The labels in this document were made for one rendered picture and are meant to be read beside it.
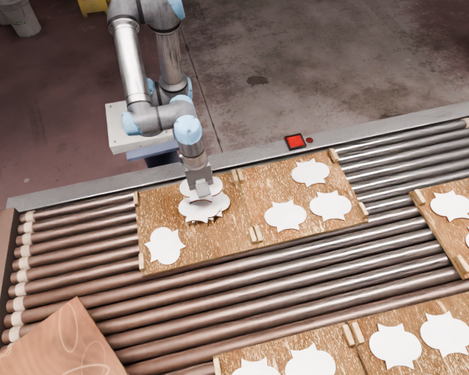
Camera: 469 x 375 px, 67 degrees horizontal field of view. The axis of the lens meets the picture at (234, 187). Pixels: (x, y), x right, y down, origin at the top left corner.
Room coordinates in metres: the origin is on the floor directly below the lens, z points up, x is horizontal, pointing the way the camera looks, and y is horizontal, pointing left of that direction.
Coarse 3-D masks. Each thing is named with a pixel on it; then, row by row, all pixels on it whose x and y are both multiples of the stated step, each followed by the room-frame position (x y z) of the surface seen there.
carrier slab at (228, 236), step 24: (144, 192) 0.82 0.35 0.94; (168, 192) 0.81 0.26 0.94; (240, 192) 0.77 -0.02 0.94; (144, 216) 0.71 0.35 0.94; (168, 216) 0.70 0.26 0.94; (240, 216) 0.67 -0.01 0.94; (144, 240) 0.60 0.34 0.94; (192, 240) 0.59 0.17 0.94; (216, 240) 0.58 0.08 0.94; (240, 240) 0.57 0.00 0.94; (192, 264) 0.50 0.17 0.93
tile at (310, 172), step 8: (312, 160) 0.89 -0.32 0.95; (296, 168) 0.86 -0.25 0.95; (304, 168) 0.85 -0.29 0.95; (312, 168) 0.85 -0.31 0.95; (320, 168) 0.84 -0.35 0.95; (328, 168) 0.84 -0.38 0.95; (296, 176) 0.82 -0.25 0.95; (304, 176) 0.81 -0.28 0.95; (312, 176) 0.81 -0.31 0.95; (320, 176) 0.80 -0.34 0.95; (304, 184) 0.78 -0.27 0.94; (312, 184) 0.77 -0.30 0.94
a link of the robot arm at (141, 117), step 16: (112, 0) 1.13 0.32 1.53; (128, 0) 1.11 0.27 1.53; (112, 16) 1.07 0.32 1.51; (128, 16) 1.08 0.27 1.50; (112, 32) 1.06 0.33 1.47; (128, 32) 1.04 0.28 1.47; (128, 48) 0.98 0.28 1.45; (128, 64) 0.94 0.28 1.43; (128, 80) 0.89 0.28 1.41; (144, 80) 0.91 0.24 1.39; (128, 96) 0.85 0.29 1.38; (144, 96) 0.85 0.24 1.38; (128, 112) 0.80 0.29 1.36; (144, 112) 0.80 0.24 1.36; (128, 128) 0.76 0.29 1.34; (144, 128) 0.77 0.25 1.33; (160, 128) 0.78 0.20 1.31
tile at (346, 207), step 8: (336, 192) 0.73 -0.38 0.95; (312, 200) 0.70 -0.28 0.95; (320, 200) 0.70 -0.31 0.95; (328, 200) 0.69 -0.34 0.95; (336, 200) 0.69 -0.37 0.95; (344, 200) 0.69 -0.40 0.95; (312, 208) 0.66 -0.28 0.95; (320, 208) 0.66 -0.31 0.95; (328, 208) 0.66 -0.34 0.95; (336, 208) 0.65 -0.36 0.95; (344, 208) 0.65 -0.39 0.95; (320, 216) 0.63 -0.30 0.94; (328, 216) 0.63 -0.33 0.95; (336, 216) 0.62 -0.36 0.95
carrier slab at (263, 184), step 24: (264, 168) 0.88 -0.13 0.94; (288, 168) 0.87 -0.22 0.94; (336, 168) 0.84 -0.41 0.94; (264, 192) 0.76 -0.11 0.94; (288, 192) 0.75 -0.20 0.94; (312, 192) 0.74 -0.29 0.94; (312, 216) 0.64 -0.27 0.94; (360, 216) 0.62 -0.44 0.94; (264, 240) 0.56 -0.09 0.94; (288, 240) 0.55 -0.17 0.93
